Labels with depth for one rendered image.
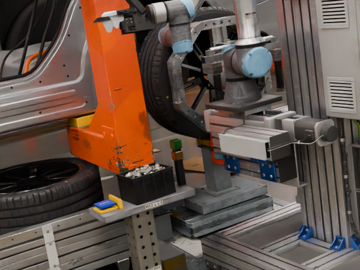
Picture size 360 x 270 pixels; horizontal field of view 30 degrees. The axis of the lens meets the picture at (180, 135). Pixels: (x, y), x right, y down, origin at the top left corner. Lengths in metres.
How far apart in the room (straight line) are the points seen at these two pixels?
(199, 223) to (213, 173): 0.30
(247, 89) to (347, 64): 0.46
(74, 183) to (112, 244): 0.33
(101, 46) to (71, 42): 0.55
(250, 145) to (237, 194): 1.04
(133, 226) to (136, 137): 0.40
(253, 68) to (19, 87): 1.29
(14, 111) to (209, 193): 1.07
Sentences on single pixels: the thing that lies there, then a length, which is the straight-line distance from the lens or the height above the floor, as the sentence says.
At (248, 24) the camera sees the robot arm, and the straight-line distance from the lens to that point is 2.52.
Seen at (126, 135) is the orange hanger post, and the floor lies 0.70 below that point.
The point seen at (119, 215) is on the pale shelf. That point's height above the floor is 0.44.
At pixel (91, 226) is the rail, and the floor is 0.32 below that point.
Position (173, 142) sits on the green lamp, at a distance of 2.88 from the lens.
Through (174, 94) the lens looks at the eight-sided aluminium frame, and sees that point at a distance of 3.17.
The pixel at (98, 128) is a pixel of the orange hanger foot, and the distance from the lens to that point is 3.18.
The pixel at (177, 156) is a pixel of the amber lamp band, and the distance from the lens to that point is 2.89.
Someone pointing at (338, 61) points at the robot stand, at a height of 0.97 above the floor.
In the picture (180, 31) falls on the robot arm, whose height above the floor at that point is 1.14.
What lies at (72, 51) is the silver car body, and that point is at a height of 1.06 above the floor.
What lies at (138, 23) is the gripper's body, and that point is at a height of 1.20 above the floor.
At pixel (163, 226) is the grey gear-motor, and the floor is 0.16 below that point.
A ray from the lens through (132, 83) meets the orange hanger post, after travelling 2.93.
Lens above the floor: 1.31
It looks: 13 degrees down
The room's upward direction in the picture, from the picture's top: 9 degrees counter-clockwise
